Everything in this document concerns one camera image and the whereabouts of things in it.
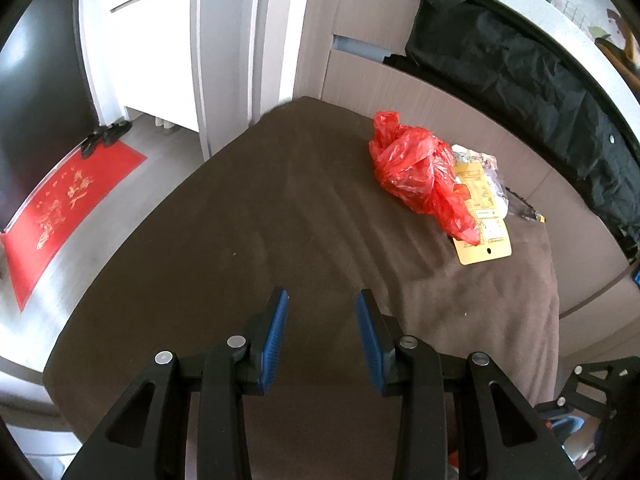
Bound clear crumpled plastic wrapper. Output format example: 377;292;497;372
451;144;509;219

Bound black cloth on cabinet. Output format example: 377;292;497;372
384;0;639;259

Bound white countertop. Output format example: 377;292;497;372
494;0;640;133

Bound red door mat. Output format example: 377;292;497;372
1;141;145;311

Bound red plastic bag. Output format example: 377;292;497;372
369;112;480;246

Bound black slippers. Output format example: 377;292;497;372
80;118;132;159

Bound yellow packaging card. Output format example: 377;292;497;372
449;159;514;267

